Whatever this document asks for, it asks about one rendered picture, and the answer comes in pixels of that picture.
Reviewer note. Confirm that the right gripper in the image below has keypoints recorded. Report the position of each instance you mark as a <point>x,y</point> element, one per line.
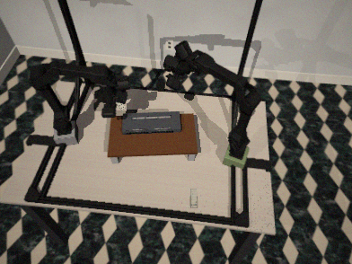
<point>108,111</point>

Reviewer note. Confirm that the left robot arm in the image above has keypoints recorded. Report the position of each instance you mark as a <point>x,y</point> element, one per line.
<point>206,65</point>

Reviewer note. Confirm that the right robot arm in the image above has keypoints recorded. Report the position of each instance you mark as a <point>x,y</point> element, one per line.
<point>41,76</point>

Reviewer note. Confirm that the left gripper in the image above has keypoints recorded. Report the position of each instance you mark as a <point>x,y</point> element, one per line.
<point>173,81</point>

